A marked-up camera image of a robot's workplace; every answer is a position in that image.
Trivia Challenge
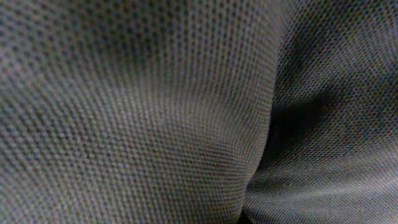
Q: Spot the black polo shirt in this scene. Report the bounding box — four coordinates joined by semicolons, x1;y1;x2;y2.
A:
1;0;397;223

